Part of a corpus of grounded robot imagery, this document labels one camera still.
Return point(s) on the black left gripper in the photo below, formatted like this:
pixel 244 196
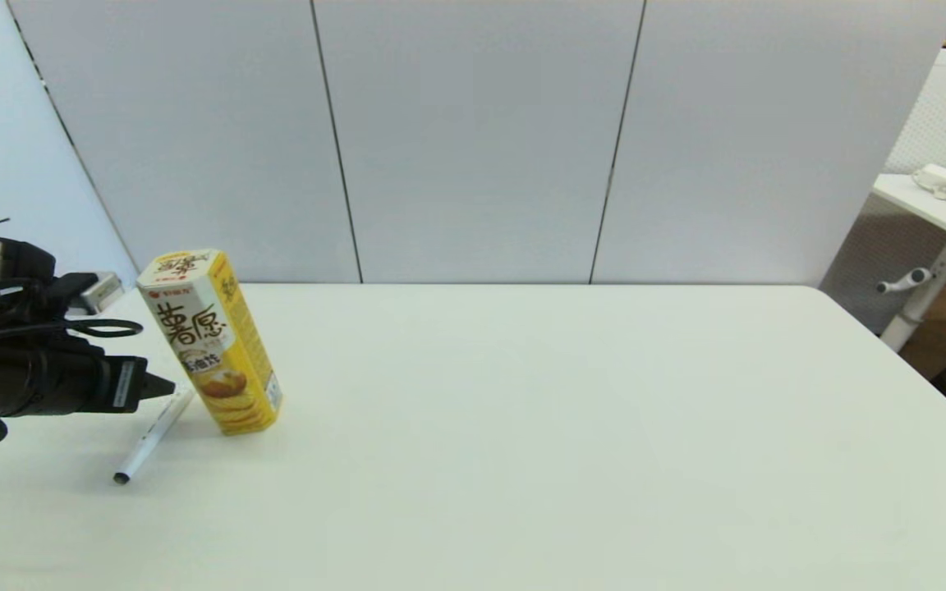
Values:
pixel 46 377

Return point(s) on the white marker with black cap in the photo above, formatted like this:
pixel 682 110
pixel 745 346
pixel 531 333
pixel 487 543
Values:
pixel 149 439

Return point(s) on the yellow potato chips box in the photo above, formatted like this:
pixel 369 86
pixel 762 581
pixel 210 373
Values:
pixel 218 353

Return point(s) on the white side table leg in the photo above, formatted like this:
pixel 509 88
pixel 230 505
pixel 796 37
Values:
pixel 929 287

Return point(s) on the white side table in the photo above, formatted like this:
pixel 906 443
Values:
pixel 933 209

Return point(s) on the white perforated panel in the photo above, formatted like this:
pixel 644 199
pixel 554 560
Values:
pixel 945 115

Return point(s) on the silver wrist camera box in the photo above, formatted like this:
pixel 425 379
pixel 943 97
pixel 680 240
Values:
pixel 99 291

